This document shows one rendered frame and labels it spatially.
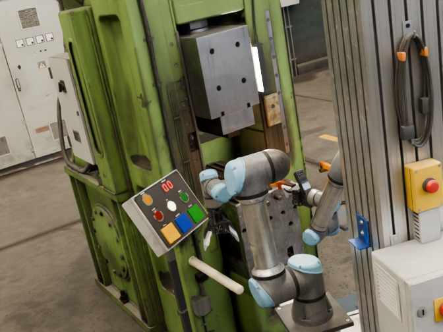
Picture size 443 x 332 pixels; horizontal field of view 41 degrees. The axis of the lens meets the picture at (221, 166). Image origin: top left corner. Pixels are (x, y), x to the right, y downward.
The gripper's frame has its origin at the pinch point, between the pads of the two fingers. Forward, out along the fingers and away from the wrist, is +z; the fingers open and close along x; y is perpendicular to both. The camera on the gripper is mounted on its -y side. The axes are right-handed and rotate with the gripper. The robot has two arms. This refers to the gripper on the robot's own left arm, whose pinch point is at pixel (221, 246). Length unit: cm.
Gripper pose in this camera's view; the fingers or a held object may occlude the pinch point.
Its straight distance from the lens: 257.6
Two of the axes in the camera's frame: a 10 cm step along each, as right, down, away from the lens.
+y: 2.4, 2.7, -9.3
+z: 1.8, 9.3, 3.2
